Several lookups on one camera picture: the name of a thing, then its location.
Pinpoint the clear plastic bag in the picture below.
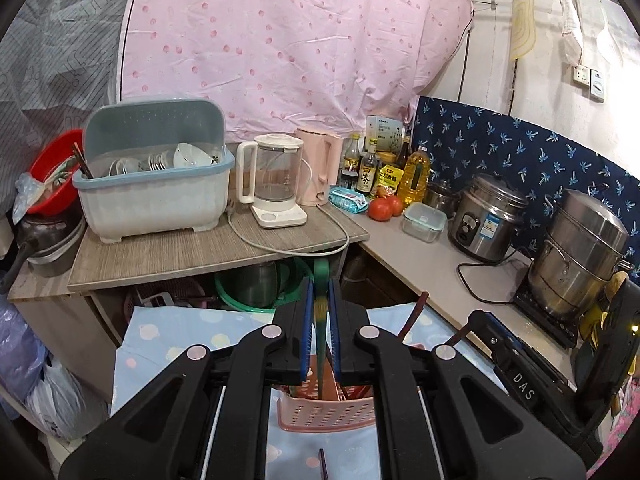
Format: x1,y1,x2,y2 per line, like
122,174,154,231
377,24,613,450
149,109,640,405
12,172,46,223

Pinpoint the black induction cooker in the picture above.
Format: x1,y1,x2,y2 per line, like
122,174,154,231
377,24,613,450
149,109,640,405
512,275,583,348

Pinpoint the large red tomato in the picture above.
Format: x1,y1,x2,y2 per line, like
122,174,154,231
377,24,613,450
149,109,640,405
368,196,396,222

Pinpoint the green plastic basin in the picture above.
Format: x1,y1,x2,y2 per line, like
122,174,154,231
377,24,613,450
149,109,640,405
215,257,321,313

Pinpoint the green chopstick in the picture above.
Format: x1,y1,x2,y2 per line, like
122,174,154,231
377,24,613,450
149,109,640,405
312,257,332,401

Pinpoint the light blue printed tablecloth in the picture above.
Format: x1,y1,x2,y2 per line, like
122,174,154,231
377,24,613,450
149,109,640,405
110,305,501,480

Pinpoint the white carton box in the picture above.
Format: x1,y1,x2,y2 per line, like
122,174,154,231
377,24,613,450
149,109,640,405
365,114,405,153

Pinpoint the yellow cooking oil bottle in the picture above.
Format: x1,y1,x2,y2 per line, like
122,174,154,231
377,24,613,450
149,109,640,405
404,145,432,206

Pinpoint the white label sauce bottle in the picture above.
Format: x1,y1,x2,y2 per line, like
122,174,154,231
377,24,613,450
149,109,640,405
356,139,379,197

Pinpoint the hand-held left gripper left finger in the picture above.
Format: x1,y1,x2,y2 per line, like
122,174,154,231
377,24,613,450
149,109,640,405
57,280,315,480

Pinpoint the blue wet wipes packet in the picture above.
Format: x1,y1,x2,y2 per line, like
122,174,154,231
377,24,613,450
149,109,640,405
327,186,371,213

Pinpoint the stack of white dishes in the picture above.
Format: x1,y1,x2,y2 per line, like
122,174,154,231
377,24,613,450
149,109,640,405
107,142,221,177

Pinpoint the pink electric kettle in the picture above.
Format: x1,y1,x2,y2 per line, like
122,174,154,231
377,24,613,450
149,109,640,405
295,126,345,207

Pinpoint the navy blue printed cloth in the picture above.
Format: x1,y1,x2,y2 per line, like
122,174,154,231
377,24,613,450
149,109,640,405
407,96,640,281

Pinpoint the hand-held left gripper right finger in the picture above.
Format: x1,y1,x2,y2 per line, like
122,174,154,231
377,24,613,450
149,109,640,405
329,282,586,480

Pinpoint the white plastic bag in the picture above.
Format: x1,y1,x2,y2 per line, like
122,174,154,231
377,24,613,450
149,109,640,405
25,355,108,441

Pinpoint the purple plastic bag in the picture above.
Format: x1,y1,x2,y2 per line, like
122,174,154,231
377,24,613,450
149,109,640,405
0,295,51,406

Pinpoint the pink perforated utensil holder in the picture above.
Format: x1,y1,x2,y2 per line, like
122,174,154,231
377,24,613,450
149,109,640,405
272,350,381,433

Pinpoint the grey wooden side cabinet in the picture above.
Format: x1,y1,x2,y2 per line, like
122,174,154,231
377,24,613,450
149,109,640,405
7,205,371,401

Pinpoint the grey striped cloth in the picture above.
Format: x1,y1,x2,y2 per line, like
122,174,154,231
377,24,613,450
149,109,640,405
0,0,141,211

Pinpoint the beige counter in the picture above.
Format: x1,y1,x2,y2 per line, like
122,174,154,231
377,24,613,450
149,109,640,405
357,210,581,386

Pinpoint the grey-blue dish drainer box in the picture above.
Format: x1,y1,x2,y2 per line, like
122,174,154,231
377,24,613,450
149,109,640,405
72,98,236,245

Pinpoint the black rice cooker cable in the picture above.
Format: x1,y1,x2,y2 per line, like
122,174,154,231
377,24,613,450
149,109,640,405
456,247,531,306

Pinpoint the pink pineapple printed cloth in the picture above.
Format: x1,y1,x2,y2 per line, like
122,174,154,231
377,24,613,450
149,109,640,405
585,370,640,480

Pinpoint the red plastic basin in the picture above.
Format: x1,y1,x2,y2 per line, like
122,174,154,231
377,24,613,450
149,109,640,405
27,129,86,216

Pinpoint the pink dotted curtain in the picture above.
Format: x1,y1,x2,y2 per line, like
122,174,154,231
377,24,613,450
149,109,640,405
116,0,475,136

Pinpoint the white glass kettle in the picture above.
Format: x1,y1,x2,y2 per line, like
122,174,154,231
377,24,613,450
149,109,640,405
236,132,308,230

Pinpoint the white kettle cable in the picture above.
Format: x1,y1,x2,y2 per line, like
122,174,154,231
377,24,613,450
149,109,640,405
227,205,351,256

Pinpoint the white hanging paddle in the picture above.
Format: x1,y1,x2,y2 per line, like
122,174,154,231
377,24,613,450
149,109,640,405
596,7,625,68

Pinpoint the small steel pot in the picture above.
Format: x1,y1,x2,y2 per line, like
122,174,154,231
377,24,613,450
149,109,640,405
424,178,458,218

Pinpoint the steel rice cooker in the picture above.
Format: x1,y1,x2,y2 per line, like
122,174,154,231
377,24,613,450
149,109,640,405
447,172,528,263

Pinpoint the beige hanging mat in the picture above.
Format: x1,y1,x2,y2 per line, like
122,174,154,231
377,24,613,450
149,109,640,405
510,0,537,61

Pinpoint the yellow seasoning packet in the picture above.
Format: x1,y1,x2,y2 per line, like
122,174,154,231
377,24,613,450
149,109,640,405
375,162,405,196

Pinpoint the white hanging cloth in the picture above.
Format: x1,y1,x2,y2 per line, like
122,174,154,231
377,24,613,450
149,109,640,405
555,0,583,63

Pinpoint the dark frying pan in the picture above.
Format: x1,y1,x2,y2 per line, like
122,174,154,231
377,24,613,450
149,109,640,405
0,210,88,296

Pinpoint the white wall switch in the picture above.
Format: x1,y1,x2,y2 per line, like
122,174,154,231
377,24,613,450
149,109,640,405
589,67,607,102

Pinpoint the glass food container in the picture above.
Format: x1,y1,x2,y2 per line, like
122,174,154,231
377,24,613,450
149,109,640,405
402,202,447,243

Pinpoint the yellow cap small bottle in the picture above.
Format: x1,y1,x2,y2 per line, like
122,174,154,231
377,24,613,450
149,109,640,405
344,132,362,171

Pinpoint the large steel steamer pot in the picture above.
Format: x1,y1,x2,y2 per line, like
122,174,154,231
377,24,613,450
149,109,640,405
527,189,631,321

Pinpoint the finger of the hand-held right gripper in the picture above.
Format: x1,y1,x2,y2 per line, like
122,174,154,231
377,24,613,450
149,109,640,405
487,312,526,350
467,310,506,361

